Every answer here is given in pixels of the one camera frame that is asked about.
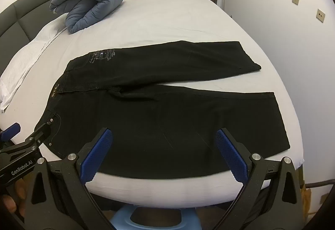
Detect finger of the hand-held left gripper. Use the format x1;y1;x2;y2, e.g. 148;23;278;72
25;114;58;146
0;122;21;143

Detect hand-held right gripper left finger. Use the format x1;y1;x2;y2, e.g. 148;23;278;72
25;128;116;230

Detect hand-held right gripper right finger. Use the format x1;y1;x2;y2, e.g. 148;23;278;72
215;128;312;230

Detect black pants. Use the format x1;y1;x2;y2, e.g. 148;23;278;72
34;41;290;178

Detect person's left hand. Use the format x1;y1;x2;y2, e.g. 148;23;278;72
0;178;29;222

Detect blue plastic stool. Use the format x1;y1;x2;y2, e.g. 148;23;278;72
111;206;194;230

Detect white towel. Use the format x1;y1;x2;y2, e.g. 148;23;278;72
0;14;69;114

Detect brown cardboard box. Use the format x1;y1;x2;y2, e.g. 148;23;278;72
298;164;313;214

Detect grey padded headboard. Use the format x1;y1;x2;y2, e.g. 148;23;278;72
0;0;59;78

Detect rolled blue duvet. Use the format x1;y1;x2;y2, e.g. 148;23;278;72
49;0;125;34

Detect bed with white sheet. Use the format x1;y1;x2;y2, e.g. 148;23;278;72
0;0;304;205

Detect grey hose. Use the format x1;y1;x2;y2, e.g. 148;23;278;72
305;180;335;189

